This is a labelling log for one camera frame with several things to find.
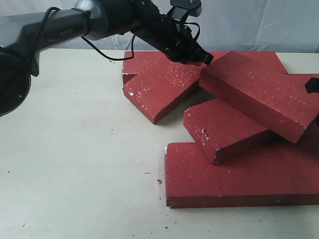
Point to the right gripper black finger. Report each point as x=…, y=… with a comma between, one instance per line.
x=312, y=85

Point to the grey backdrop cloth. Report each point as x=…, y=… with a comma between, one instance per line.
x=272, y=25

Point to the red brick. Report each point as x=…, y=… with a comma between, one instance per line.
x=141, y=61
x=222, y=132
x=256, y=178
x=302, y=163
x=240, y=62

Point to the red brick diagonal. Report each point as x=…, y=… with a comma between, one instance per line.
x=161, y=87

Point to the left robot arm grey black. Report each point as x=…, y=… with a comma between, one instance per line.
x=23, y=37

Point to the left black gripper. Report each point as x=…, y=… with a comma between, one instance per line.
x=170, y=36

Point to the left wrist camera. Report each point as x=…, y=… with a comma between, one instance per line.
x=181, y=9

